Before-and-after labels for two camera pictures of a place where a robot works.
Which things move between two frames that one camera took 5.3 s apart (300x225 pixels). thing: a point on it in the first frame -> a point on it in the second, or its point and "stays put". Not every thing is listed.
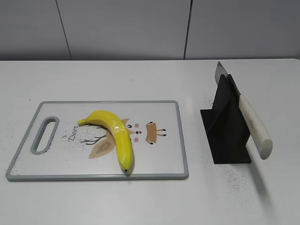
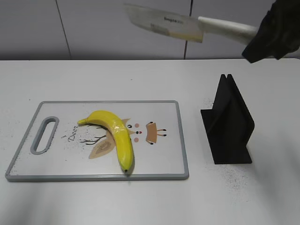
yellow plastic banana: [117, 128] stays put
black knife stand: [225, 127] stays put
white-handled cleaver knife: [257, 132] -> [188, 27]
